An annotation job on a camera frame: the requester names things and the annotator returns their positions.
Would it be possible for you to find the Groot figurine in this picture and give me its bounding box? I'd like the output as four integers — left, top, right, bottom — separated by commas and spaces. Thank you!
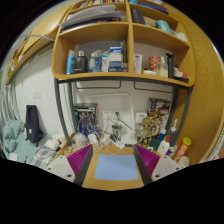
137, 117, 156, 148

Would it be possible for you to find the figure box on desk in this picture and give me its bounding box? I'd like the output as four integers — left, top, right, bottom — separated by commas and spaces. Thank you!
74, 103, 98, 136

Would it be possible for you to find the clear pump bottle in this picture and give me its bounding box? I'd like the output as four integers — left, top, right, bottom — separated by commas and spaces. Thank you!
157, 56, 168, 77

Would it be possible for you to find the blue pouch on shelf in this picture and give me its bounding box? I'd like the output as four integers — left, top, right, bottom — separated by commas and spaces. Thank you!
66, 50, 75, 75

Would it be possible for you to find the black backpack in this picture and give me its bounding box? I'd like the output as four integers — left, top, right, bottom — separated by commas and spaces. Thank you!
26, 105, 43, 144

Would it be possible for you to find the white tube on shelf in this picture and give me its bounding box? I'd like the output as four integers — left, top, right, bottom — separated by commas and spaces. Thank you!
134, 54, 143, 73

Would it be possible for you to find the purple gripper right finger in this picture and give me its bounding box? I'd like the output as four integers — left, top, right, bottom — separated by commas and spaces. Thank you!
133, 144, 184, 186

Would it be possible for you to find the wooden shelf unit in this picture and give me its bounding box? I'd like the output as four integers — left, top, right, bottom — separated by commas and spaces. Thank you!
13, 0, 224, 164

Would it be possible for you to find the white glue bottle red cap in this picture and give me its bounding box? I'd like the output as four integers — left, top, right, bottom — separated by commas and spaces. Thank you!
157, 136, 170, 156

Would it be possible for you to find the black water bottle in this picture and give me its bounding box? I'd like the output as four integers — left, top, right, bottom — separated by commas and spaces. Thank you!
75, 50, 88, 73

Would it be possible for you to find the stack of papers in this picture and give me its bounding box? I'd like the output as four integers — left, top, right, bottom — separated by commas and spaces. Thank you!
60, 4, 121, 28

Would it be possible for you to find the black metal desk frame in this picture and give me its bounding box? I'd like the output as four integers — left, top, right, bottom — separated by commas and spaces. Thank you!
53, 77, 193, 148

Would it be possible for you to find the teal bedding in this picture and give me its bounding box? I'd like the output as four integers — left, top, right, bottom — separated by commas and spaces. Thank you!
1, 119, 53, 164

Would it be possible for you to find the blue white box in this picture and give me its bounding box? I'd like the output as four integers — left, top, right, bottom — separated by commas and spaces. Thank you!
108, 47, 123, 72

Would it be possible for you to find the blue mouse pad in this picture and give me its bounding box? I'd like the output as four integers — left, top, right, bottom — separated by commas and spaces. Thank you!
95, 154, 138, 181

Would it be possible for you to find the orange yellow can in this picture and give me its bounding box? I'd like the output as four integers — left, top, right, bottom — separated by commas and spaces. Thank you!
173, 137, 191, 162

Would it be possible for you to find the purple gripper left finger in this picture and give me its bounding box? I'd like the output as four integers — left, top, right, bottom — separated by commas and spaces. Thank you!
44, 143, 94, 187

